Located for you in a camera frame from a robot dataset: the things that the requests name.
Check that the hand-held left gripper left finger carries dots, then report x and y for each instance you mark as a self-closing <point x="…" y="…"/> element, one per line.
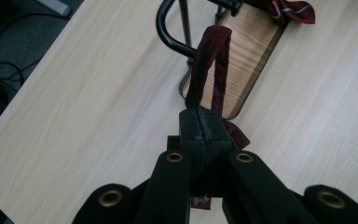
<point x="192" y="140"/>

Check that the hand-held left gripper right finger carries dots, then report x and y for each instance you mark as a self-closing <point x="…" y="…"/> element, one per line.
<point x="217" y="146"/>

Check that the black hook rack wooden base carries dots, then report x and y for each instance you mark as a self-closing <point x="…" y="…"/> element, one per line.
<point x="248" y="46"/>

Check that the striped dark red bow tie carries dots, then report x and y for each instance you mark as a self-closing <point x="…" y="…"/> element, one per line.
<point x="292" y="12"/>

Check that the white metal desk frame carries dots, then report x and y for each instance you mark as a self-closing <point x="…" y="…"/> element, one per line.
<point x="56" y="6"/>

